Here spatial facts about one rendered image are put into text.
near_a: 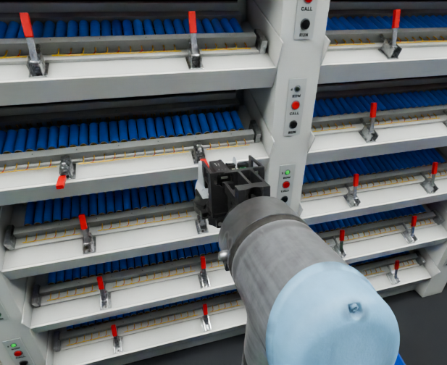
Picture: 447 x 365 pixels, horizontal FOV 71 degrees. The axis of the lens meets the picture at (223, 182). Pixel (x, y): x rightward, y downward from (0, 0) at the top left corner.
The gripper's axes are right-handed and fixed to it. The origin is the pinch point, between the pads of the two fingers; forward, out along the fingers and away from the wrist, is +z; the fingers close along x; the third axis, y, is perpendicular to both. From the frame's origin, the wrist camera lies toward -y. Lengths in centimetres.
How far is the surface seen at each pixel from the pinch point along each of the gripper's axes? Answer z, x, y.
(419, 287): 26, -86, -68
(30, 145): 21.6, 33.2, 4.6
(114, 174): 15.0, 17.5, -1.5
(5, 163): 18.4, 37.3, 2.2
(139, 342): 25, 20, -59
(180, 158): 16.8, 3.5, -0.5
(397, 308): 23, -74, -71
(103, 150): 18.1, 19.0, 2.9
